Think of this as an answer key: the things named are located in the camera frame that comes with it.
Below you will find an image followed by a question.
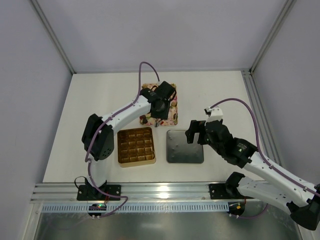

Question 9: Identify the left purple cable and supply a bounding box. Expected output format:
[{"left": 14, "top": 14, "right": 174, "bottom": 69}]
[{"left": 84, "top": 61, "right": 161, "bottom": 217}]

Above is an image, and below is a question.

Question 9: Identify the left aluminium frame post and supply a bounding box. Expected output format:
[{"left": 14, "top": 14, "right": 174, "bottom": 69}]
[{"left": 29, "top": 0, "right": 77, "bottom": 75}]

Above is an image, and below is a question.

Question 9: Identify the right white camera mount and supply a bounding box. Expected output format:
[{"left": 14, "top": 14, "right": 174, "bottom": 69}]
[{"left": 204, "top": 106, "right": 224, "bottom": 123}]

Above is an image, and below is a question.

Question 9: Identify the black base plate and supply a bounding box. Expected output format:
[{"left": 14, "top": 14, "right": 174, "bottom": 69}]
[
  {"left": 76, "top": 183, "right": 122, "bottom": 201},
  {"left": 208, "top": 183, "right": 230, "bottom": 200}
]

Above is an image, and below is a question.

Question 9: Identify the floral rectangular tray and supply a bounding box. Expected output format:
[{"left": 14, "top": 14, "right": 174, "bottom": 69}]
[{"left": 139, "top": 93, "right": 178, "bottom": 126}]

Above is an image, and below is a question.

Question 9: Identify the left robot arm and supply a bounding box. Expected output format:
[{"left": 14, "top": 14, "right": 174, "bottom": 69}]
[{"left": 76, "top": 81, "right": 177, "bottom": 201}]

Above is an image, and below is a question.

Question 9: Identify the silver tin lid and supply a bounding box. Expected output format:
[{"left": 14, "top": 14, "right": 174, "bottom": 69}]
[{"left": 166, "top": 130, "right": 204, "bottom": 164}]

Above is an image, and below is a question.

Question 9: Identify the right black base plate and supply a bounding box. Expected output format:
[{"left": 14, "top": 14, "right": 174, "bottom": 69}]
[{"left": 208, "top": 183, "right": 230, "bottom": 200}]

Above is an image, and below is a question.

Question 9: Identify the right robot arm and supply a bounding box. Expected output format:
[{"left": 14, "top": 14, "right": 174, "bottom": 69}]
[{"left": 185, "top": 120, "right": 320, "bottom": 231}]

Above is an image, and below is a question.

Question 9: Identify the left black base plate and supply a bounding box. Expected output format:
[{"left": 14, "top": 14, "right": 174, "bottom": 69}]
[{"left": 76, "top": 183, "right": 122, "bottom": 201}]

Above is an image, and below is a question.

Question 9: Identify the gold chocolate box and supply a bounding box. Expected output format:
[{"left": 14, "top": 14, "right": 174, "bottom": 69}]
[{"left": 117, "top": 127, "right": 156, "bottom": 168}]

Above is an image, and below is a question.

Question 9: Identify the slotted cable duct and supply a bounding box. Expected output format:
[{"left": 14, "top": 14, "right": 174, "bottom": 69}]
[{"left": 41, "top": 201, "right": 229, "bottom": 214}]

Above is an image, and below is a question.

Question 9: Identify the aluminium rail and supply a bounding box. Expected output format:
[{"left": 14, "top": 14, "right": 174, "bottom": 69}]
[{"left": 31, "top": 181, "right": 266, "bottom": 203}]

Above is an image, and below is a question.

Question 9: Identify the aluminium frame post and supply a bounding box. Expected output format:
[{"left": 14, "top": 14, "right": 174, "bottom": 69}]
[
  {"left": 241, "top": 0, "right": 297, "bottom": 76},
  {"left": 29, "top": 0, "right": 77, "bottom": 75}
]

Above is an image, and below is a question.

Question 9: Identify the right aluminium frame post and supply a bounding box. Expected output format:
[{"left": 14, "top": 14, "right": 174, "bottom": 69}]
[{"left": 241, "top": 0, "right": 297, "bottom": 76}]

